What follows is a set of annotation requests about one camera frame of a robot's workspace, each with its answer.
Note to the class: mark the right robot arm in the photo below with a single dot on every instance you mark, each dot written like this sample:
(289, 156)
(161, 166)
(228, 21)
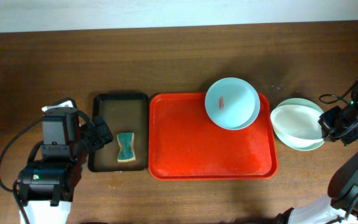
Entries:
(340, 205)

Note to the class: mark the mint green plate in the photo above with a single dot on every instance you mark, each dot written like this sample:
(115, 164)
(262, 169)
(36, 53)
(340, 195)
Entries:
(303, 146)

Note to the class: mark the white plate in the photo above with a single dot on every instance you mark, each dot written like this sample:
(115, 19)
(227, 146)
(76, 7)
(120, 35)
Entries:
(294, 124)

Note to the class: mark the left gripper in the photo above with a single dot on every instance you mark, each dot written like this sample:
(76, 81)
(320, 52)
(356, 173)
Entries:
(92, 137)

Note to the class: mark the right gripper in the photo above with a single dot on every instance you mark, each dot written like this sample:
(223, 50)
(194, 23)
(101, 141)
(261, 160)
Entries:
(332, 125)

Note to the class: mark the black rectangular water tray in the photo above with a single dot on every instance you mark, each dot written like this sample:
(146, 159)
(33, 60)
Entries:
(123, 113)

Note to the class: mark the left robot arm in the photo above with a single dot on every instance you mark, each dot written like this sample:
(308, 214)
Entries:
(45, 187)

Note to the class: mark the light blue plate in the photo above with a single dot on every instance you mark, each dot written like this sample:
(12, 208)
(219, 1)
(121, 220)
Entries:
(232, 103)

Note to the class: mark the red plastic tray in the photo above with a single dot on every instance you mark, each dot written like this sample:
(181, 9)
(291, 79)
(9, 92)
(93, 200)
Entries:
(184, 144)

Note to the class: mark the green and yellow sponge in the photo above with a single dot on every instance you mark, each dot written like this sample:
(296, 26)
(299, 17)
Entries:
(126, 147)

